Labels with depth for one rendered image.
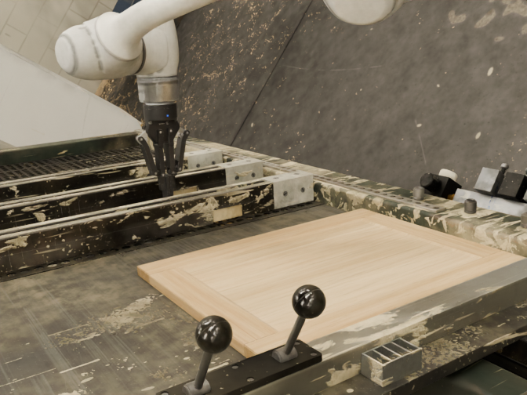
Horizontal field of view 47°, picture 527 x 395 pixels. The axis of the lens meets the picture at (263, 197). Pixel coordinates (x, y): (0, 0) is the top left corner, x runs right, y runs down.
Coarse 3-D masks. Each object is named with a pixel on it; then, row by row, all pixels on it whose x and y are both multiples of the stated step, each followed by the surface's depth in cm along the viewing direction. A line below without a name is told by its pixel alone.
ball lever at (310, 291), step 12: (300, 288) 66; (312, 288) 66; (300, 300) 66; (312, 300) 65; (324, 300) 66; (300, 312) 66; (312, 312) 65; (300, 324) 69; (288, 348) 72; (288, 360) 73
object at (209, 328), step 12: (204, 324) 60; (216, 324) 59; (228, 324) 60; (204, 336) 59; (216, 336) 59; (228, 336) 60; (204, 348) 60; (216, 348) 59; (204, 360) 63; (204, 372) 64; (192, 384) 67; (204, 384) 67
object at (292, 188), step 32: (192, 192) 144; (224, 192) 143; (256, 192) 148; (288, 192) 153; (32, 224) 125; (64, 224) 124; (96, 224) 127; (128, 224) 131; (160, 224) 135; (192, 224) 140; (0, 256) 117; (32, 256) 121; (64, 256) 124
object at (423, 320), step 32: (448, 288) 93; (480, 288) 92; (512, 288) 94; (384, 320) 84; (416, 320) 83; (448, 320) 86; (320, 352) 76; (352, 352) 77; (288, 384) 71; (320, 384) 74
